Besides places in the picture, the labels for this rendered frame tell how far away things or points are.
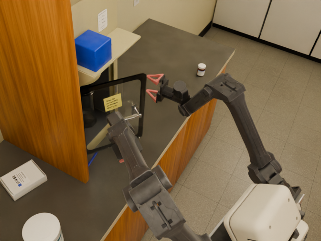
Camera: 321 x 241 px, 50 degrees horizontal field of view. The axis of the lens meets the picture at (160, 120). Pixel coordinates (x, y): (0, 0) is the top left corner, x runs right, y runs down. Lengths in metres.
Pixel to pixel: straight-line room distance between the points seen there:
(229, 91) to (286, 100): 2.63
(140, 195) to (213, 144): 2.31
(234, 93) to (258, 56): 3.12
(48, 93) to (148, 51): 1.17
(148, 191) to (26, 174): 0.93
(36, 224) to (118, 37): 0.77
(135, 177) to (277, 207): 0.48
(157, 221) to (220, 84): 0.58
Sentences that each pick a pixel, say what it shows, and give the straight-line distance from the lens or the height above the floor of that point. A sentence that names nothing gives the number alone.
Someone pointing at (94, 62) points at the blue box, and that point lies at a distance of 1.21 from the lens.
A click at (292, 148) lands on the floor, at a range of 3.30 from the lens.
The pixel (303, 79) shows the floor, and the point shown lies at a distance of 4.15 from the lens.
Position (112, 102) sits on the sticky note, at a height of 1.28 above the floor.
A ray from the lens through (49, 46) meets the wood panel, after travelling 1.15.
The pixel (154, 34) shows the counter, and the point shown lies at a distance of 2.54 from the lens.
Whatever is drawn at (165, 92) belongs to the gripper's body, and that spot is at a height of 1.22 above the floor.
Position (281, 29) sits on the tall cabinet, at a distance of 4.36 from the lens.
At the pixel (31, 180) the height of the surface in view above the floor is 0.98.
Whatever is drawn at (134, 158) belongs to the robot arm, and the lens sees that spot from 0.91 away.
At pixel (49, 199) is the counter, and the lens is 1.59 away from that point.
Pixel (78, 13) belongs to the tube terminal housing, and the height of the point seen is 1.67.
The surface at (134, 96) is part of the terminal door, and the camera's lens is 1.49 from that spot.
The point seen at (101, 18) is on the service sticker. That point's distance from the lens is 1.37.
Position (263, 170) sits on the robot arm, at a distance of 1.34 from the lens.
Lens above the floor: 2.27
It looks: 46 degrees down
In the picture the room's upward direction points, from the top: 7 degrees clockwise
